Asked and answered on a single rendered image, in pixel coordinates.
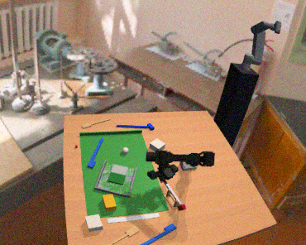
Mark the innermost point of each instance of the green mat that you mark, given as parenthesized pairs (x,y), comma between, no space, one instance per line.
(146,194)

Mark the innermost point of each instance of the yellow block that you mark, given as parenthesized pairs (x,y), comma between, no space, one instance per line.
(109,203)

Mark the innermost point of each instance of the red putter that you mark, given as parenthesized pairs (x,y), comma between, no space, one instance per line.
(181,206)

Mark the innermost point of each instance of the white flat bar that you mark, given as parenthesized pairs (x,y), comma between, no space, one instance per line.
(133,218)

